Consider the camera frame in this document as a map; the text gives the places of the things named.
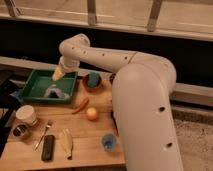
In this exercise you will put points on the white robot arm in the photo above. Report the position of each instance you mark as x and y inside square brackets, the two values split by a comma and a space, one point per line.
[140, 99]

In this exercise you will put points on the white grey towel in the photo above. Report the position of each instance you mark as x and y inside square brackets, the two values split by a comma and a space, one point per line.
[54, 92]

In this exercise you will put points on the teal round object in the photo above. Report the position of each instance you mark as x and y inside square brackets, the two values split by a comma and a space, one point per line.
[93, 79]

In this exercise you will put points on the green plastic tray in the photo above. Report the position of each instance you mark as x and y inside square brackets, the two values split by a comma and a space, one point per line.
[40, 80]

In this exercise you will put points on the yellow orange ball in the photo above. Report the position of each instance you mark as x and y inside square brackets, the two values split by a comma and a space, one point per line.
[92, 114]

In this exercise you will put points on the black rectangular block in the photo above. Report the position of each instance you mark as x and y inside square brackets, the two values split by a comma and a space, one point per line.
[48, 147]

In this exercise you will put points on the silver fork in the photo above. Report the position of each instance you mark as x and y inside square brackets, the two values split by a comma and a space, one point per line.
[47, 127]

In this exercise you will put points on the blue cup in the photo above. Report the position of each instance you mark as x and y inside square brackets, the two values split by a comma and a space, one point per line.
[109, 142]

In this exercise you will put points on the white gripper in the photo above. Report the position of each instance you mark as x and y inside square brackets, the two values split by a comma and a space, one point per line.
[66, 65]

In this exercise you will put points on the dark purple bowl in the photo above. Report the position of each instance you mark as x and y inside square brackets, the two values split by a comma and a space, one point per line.
[111, 78]

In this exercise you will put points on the orange carrot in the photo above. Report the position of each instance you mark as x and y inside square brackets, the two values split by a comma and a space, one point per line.
[81, 106]

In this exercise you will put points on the white paper cup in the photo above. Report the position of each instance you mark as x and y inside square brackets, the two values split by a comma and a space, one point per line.
[27, 115]

